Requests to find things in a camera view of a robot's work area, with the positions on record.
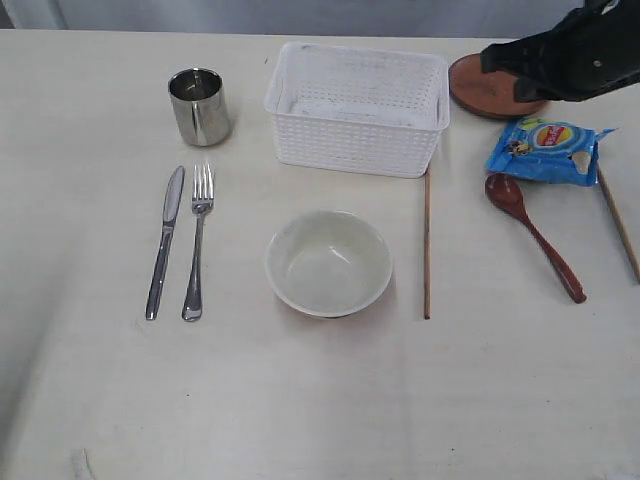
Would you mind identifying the white perforated plastic basket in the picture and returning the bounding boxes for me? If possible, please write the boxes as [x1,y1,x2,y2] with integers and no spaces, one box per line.
[264,42,450,179]

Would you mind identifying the silver metal fork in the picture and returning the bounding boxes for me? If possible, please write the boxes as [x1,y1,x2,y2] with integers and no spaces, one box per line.
[182,163,215,322]

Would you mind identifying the wooden chopstick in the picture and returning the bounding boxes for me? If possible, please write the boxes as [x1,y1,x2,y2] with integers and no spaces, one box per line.
[598,167,640,281]
[423,167,431,320]

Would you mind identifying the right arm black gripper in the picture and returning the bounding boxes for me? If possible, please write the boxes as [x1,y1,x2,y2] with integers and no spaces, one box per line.
[480,1,639,102]

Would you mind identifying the stainless steel cup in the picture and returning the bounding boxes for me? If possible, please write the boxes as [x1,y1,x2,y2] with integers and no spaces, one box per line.
[168,68,231,147]

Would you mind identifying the dark red wooden spoon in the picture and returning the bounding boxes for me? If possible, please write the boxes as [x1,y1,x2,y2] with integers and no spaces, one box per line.
[484,173,587,304]

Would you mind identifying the silver table knife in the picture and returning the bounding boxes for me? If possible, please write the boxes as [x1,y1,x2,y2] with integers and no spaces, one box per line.
[145,166,185,321]

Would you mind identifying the brown wooden plate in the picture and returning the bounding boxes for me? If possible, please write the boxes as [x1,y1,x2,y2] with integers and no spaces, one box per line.
[449,53,548,120]

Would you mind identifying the blue chips bag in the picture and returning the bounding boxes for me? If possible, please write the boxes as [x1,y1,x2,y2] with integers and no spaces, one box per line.
[485,117,613,187]

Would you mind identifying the speckled ceramic bowl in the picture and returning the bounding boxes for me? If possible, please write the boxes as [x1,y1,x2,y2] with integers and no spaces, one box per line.
[264,210,393,319]

